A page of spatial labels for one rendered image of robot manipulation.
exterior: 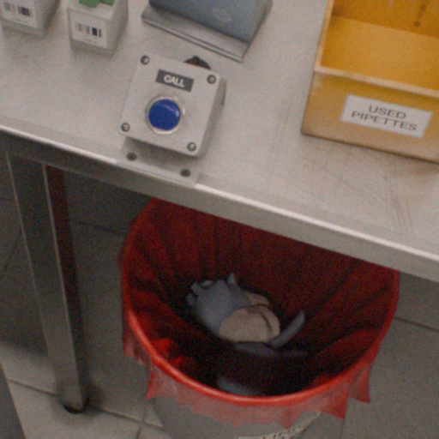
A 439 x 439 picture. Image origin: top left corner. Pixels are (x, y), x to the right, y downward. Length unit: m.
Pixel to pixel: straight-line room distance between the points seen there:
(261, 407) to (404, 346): 0.57
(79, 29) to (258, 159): 0.19
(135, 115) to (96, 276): 0.98
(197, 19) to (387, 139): 0.20
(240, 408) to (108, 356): 0.50
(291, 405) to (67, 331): 0.30
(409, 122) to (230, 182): 0.16
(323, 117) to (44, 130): 0.24
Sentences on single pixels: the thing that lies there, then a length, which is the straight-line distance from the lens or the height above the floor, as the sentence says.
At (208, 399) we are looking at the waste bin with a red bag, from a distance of 1.33.
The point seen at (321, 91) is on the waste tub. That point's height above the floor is 0.95.
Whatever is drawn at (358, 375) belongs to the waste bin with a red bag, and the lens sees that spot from 1.38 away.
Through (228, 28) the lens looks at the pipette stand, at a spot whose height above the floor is 0.90.
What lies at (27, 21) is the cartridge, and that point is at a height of 0.89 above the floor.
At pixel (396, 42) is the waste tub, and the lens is 1.03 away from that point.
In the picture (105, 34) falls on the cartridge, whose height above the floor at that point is 0.91.
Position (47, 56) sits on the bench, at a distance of 1.01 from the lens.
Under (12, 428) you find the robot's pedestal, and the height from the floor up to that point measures 0.66.
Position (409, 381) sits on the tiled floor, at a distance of 1.84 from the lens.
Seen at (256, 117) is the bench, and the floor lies 0.87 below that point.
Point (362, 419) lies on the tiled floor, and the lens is 1.80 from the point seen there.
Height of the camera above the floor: 1.69
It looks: 63 degrees down
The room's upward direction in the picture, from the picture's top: 8 degrees clockwise
